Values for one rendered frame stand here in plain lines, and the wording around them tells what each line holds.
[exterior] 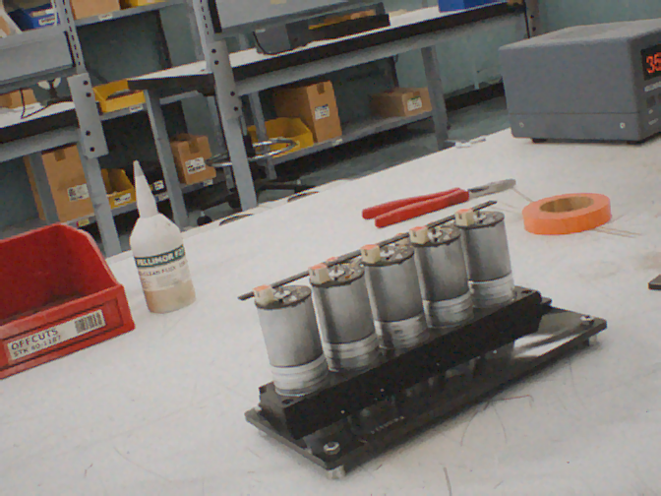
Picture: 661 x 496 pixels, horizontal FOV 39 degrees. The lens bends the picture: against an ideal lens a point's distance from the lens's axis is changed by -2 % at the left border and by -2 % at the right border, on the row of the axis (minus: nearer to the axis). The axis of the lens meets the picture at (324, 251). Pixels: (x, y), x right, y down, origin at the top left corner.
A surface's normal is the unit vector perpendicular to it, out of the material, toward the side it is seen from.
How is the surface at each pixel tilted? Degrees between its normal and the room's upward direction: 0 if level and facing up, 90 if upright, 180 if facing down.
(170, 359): 0
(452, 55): 90
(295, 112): 91
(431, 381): 0
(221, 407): 0
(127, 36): 90
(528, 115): 90
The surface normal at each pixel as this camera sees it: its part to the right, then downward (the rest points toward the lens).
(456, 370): -0.20, -0.94
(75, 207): 0.55, 0.11
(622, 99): -0.78, 0.32
